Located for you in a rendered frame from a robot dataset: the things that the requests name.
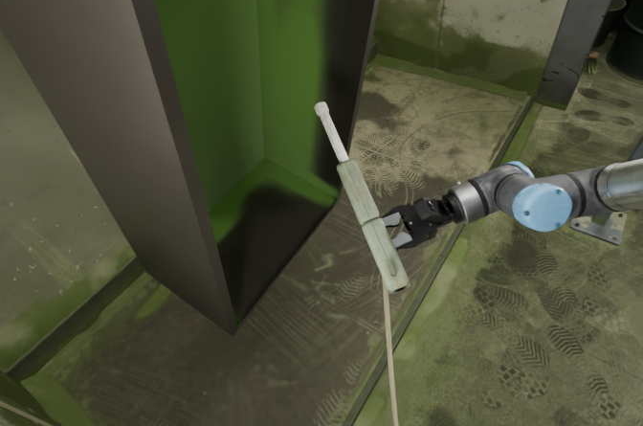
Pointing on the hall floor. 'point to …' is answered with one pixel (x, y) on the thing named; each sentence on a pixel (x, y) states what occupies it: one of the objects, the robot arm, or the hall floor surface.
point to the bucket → (609, 19)
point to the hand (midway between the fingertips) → (373, 239)
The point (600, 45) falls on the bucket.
